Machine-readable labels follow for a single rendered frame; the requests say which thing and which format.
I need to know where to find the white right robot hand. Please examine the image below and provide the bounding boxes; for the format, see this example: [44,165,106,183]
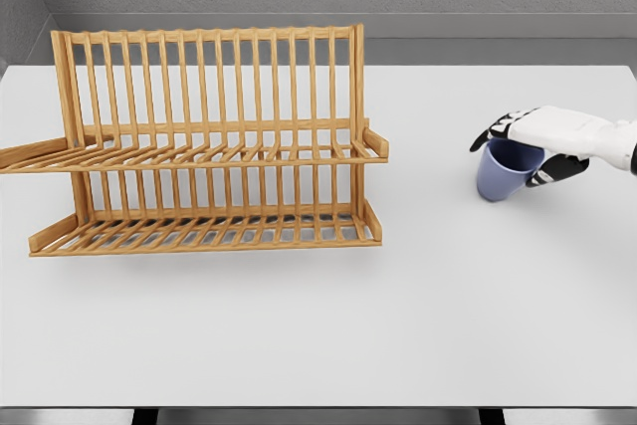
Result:
[469,106,616,189]

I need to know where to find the blue cup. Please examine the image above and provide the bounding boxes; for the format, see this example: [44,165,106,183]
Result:
[476,137,547,203]

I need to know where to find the wooden two-tier dish rack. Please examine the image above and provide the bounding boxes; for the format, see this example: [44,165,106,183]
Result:
[0,22,390,259]

